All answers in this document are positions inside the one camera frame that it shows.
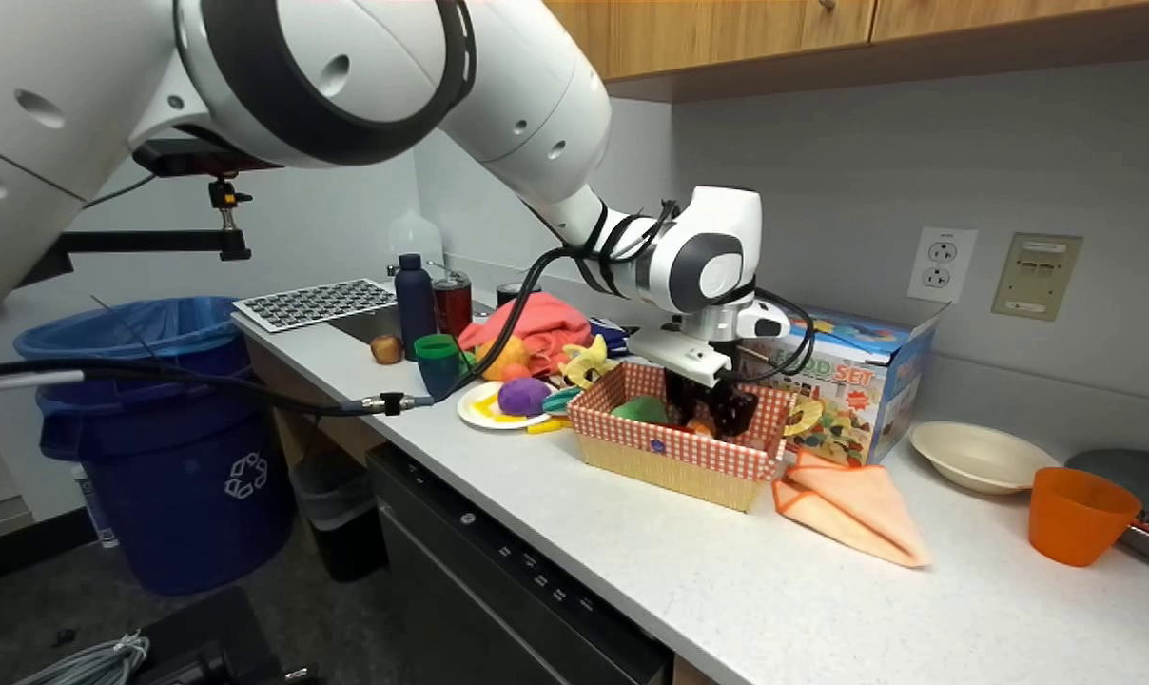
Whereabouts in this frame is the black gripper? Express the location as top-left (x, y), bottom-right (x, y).
top-left (664, 372), bottom-right (759, 436)

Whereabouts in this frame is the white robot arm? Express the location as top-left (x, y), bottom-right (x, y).
top-left (0, 0), bottom-right (793, 435)

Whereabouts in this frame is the green plush toy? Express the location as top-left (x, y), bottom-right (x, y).
top-left (614, 395), bottom-right (675, 426)

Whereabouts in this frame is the red checkered basket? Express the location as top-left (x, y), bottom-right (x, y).
top-left (567, 367), bottom-right (793, 510)

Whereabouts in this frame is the blue toy food box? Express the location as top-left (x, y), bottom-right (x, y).
top-left (739, 307), bottom-right (935, 463)

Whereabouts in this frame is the yellow banana plush toy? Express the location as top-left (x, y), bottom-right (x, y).
top-left (561, 340), bottom-right (614, 388)

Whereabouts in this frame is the purple plush toy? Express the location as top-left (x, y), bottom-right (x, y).
top-left (500, 378), bottom-right (551, 414)

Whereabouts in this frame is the orange folded napkin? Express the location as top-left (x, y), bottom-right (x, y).
top-left (773, 457), bottom-right (930, 570)

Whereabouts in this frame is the pink cloth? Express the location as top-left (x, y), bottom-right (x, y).
top-left (457, 292), bottom-right (589, 378)

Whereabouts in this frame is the white paper plate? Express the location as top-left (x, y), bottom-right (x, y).
top-left (457, 379), bottom-right (547, 435)

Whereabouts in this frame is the beige ceramic bowl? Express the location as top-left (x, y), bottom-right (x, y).
top-left (911, 423), bottom-right (1056, 496)

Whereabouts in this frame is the green plastic cup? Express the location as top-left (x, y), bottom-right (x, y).
top-left (413, 335), bottom-right (465, 398)

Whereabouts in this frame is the dark red cup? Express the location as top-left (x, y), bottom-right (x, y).
top-left (436, 273), bottom-right (471, 335)

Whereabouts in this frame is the dark blue bottle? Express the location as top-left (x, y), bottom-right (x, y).
top-left (395, 254), bottom-right (438, 346)

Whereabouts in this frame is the orange plastic cup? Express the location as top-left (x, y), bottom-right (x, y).
top-left (1029, 469), bottom-right (1141, 566)

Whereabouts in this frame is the wooden upper cabinet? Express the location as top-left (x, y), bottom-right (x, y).
top-left (546, 0), bottom-right (1149, 104)

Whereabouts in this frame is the small black trash bin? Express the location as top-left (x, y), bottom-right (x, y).
top-left (294, 453), bottom-right (389, 582)

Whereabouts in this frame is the white dish rack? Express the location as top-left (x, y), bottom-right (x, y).
top-left (234, 279), bottom-right (395, 331)

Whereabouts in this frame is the blue recycling bin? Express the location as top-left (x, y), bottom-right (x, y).
top-left (17, 298), bottom-right (294, 596)

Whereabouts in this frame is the white wall outlet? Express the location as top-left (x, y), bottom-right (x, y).
top-left (911, 227), bottom-right (980, 301)

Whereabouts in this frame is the beige wall switch plate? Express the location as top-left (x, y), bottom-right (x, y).
top-left (994, 231), bottom-right (1082, 320)

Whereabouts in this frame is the black camera on stand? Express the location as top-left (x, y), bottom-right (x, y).
top-left (54, 137), bottom-right (261, 260)

